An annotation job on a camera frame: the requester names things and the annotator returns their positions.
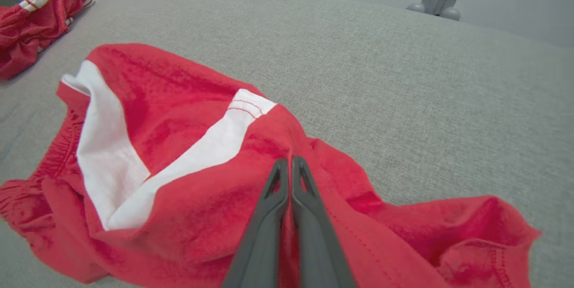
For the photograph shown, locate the red garment with white cuffs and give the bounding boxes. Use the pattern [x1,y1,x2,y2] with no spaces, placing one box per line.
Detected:
[0,0,95,81]

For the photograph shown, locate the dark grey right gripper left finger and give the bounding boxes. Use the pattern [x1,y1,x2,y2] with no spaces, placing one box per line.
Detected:
[222,158,290,288]

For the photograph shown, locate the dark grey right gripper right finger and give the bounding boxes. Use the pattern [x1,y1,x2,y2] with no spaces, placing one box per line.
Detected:
[291,157,357,288]

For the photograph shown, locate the red shorts with white stripe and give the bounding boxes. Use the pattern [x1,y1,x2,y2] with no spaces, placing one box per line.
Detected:
[0,44,542,288]

